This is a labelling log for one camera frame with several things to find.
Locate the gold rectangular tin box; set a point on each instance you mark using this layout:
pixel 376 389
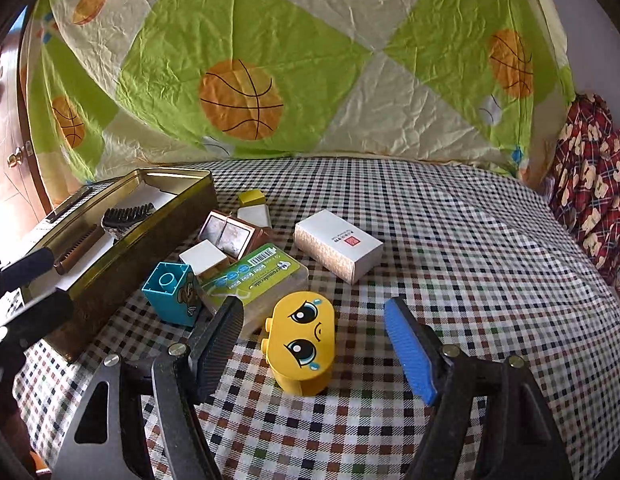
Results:
pixel 132 262

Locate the black brush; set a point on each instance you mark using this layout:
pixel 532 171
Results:
pixel 127 217

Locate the white block with brown sides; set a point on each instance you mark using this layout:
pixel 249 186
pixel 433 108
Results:
pixel 202 255

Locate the small yellow block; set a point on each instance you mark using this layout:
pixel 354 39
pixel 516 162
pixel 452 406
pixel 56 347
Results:
pixel 252 197

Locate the metal tin lid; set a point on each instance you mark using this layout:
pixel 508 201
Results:
pixel 70 205

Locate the white box with red seal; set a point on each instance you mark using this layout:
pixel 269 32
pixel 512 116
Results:
pixel 335 240

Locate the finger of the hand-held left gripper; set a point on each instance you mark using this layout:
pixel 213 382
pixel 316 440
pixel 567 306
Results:
pixel 30 262
pixel 37 312

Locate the blue toy block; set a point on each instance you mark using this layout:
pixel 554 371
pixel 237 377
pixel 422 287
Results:
pixel 165 300

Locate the brass door knob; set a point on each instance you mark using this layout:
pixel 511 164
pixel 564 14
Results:
pixel 15 158

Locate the white paper sheet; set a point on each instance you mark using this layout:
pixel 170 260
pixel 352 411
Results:
pixel 150 195

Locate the wooden wardrobe door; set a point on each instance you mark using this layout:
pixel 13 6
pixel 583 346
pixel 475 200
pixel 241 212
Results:
pixel 10 125

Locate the clear box with green label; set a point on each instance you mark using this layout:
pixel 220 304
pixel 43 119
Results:
pixel 260 272

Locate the yellow crying-face toy block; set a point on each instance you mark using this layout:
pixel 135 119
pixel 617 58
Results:
pixel 300 345

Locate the checkered bed sheet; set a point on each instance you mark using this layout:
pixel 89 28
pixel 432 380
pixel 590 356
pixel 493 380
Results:
pixel 439 235

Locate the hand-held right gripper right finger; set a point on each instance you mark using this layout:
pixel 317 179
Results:
pixel 409 350

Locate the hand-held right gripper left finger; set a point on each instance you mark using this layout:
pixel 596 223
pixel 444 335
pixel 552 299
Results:
pixel 221 332

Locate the brown comb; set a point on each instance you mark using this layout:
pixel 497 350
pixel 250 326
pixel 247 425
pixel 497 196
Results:
pixel 80 247

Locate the green basketball print quilt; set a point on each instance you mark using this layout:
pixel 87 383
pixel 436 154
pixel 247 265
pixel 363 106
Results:
pixel 190 35

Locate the red plaid bear cloth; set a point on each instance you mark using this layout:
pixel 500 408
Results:
pixel 589 185

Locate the small white block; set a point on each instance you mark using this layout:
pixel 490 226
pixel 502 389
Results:
pixel 255 215

